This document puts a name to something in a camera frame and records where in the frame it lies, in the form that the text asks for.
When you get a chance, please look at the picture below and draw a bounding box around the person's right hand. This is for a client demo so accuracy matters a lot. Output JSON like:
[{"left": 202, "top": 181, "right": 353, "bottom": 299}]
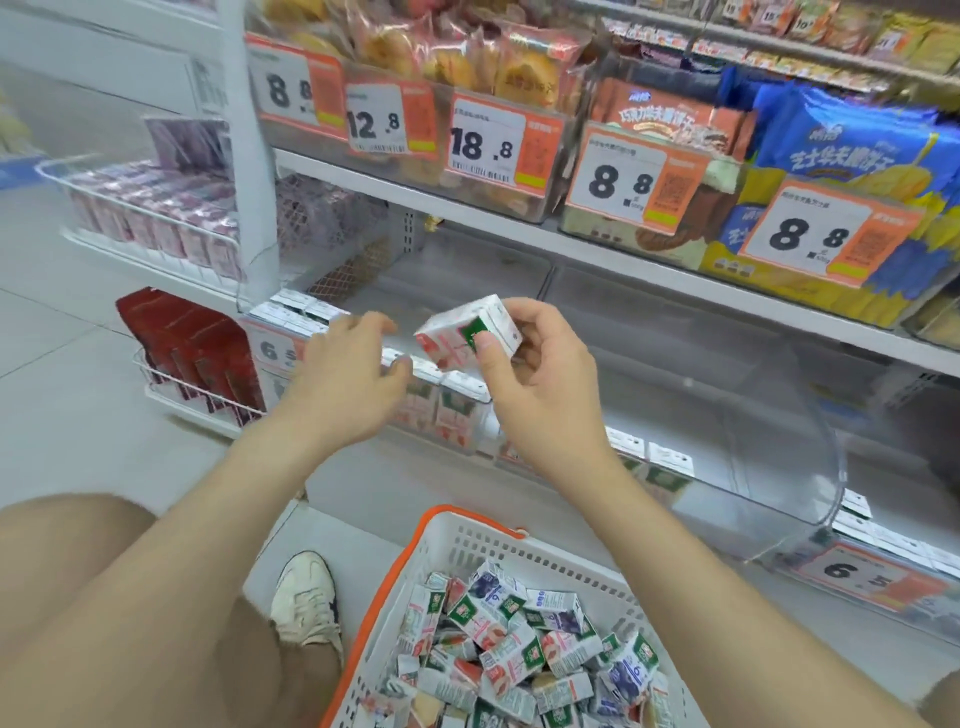
[{"left": 473, "top": 297, "right": 625, "bottom": 483}]

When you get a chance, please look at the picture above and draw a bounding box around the person's left hand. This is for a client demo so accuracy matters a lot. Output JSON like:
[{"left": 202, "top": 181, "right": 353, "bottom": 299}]
[{"left": 276, "top": 310, "right": 414, "bottom": 456}]

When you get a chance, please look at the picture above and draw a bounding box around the small white drink carton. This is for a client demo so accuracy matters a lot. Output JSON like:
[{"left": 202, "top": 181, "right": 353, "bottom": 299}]
[{"left": 414, "top": 293, "right": 525, "bottom": 373}]

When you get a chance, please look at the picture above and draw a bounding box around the person's right forearm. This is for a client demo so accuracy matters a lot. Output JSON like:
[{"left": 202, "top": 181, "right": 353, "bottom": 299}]
[{"left": 536, "top": 450, "right": 931, "bottom": 728}]

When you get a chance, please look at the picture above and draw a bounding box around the person's left forearm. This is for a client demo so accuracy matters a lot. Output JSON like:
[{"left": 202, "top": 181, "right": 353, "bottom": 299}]
[{"left": 0, "top": 416, "right": 320, "bottom": 728}]

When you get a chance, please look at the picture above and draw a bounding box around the row of shelved drink cartons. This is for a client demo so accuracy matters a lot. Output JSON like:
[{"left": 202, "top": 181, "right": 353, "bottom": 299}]
[
  {"left": 247, "top": 288, "right": 500, "bottom": 455},
  {"left": 828, "top": 486, "right": 960, "bottom": 594},
  {"left": 600, "top": 426, "right": 699, "bottom": 500}
]

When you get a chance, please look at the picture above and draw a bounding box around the white and orange price tag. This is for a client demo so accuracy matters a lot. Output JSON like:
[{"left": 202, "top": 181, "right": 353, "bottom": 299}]
[
  {"left": 245, "top": 33, "right": 348, "bottom": 141},
  {"left": 443, "top": 89, "right": 566, "bottom": 199},
  {"left": 344, "top": 78, "right": 439, "bottom": 159},
  {"left": 793, "top": 540, "right": 951, "bottom": 614},
  {"left": 738, "top": 175, "right": 926, "bottom": 291},
  {"left": 564, "top": 120, "right": 711, "bottom": 237},
  {"left": 238, "top": 317, "right": 310, "bottom": 385}
]

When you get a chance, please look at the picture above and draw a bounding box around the white basket with orange rim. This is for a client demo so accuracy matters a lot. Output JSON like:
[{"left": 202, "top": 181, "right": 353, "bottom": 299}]
[{"left": 318, "top": 504, "right": 712, "bottom": 728}]

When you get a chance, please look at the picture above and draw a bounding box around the row of red packets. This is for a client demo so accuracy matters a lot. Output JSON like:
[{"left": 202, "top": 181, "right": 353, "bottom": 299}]
[{"left": 115, "top": 288, "right": 265, "bottom": 417}]

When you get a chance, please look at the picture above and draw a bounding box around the clear plastic shelf bin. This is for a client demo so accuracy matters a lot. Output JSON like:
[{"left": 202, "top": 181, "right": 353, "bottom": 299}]
[{"left": 551, "top": 266, "right": 850, "bottom": 562}]

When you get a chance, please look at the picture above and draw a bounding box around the white metal store shelf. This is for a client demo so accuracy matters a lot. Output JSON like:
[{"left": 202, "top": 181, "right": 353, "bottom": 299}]
[{"left": 0, "top": 0, "right": 960, "bottom": 654}]

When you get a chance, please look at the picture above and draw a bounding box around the white sneaker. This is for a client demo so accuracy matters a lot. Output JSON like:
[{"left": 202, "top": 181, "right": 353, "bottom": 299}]
[{"left": 269, "top": 550, "right": 347, "bottom": 670}]

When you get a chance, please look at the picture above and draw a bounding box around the pile of mixed drink cartons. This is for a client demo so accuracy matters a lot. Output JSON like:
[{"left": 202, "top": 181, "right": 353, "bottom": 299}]
[{"left": 351, "top": 561, "right": 676, "bottom": 728}]

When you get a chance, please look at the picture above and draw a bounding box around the row of purple packets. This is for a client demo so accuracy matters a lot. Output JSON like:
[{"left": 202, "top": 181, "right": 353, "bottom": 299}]
[{"left": 66, "top": 116, "right": 243, "bottom": 282}]

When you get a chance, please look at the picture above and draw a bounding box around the stack of orange wafer packets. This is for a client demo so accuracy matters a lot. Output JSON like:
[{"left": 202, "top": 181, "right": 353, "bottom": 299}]
[{"left": 589, "top": 77, "right": 751, "bottom": 160}]

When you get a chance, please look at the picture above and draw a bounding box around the row of bagged bread packets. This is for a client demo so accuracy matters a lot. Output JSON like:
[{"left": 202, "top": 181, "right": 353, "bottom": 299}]
[{"left": 253, "top": 0, "right": 597, "bottom": 117}]

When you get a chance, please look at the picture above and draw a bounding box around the person's leg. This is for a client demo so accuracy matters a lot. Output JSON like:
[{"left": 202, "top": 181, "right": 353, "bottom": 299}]
[{"left": 0, "top": 492, "right": 346, "bottom": 728}]

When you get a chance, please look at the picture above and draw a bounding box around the stack of blue wafer packets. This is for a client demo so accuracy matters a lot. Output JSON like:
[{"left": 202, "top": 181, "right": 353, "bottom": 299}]
[{"left": 701, "top": 78, "right": 960, "bottom": 330}]

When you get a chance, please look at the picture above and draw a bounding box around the strip of small price labels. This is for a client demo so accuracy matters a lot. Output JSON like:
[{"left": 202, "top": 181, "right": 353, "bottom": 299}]
[{"left": 603, "top": 16, "right": 894, "bottom": 95}]

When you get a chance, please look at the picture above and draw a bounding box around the row of assorted snack packets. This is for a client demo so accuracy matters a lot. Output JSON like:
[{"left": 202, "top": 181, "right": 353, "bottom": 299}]
[{"left": 600, "top": 0, "right": 960, "bottom": 76}]

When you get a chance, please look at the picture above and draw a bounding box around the white wire side basket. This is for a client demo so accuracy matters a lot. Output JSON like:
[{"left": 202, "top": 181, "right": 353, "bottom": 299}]
[
  {"left": 34, "top": 153, "right": 245, "bottom": 301},
  {"left": 132, "top": 348, "right": 267, "bottom": 440}
]

